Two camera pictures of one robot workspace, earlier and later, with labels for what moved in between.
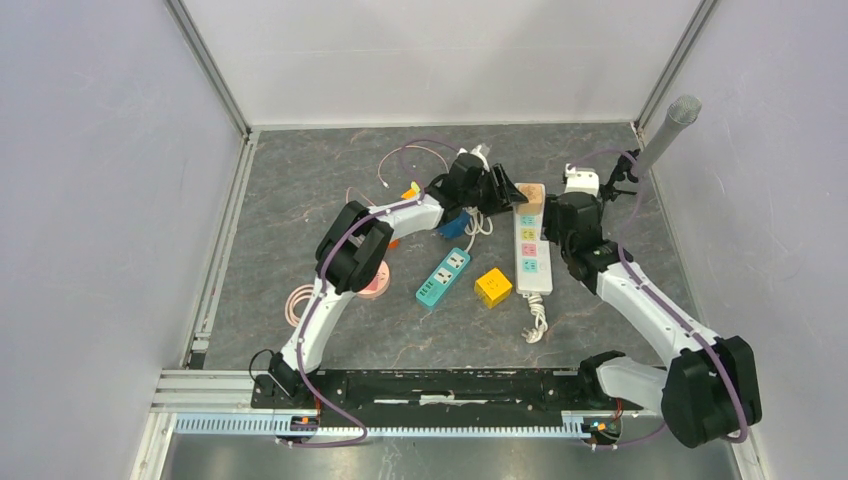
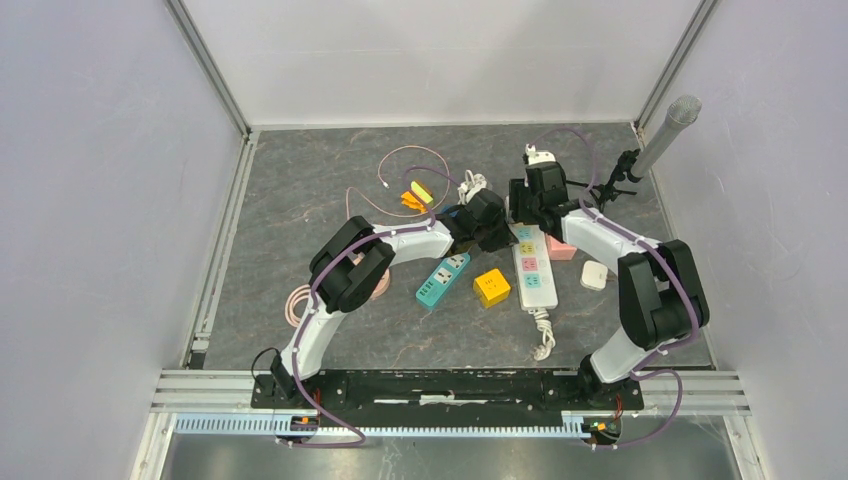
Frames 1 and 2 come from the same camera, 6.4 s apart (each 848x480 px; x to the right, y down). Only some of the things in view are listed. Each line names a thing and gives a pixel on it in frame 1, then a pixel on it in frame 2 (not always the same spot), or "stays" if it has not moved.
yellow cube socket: [493, 288] stays
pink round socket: [380, 284] stays
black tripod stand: [620, 172] stays
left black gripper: [502, 198] → [504, 237]
